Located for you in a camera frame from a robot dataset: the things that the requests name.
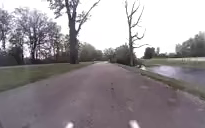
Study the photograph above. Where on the bush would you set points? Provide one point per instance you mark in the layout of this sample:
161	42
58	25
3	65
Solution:
122	55

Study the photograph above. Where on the reddish grey asphalt path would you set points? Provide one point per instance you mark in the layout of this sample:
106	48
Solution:
100	96

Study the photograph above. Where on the bare thin tree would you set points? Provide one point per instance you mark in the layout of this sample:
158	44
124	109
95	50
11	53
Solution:
131	43

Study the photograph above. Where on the large tall tree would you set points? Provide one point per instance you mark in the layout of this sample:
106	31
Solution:
73	40

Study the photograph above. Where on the small dark distant tree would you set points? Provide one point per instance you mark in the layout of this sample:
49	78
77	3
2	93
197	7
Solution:
149	52

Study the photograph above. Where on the robot's own part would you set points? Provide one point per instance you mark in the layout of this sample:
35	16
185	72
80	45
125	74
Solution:
69	125
134	124

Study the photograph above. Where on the grass bank beyond water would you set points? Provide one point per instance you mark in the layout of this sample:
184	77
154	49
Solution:
176	62

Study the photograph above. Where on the grass verge strip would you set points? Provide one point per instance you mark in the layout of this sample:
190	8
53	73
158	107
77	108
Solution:
176	84

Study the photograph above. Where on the row of trees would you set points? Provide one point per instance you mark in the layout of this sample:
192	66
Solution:
30	36

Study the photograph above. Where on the grass field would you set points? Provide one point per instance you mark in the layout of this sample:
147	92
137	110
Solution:
23	75

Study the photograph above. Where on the water canal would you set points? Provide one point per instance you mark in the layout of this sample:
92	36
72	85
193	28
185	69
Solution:
186	74

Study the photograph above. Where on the group of distant trees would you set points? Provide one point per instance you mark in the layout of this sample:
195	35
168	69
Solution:
196	45

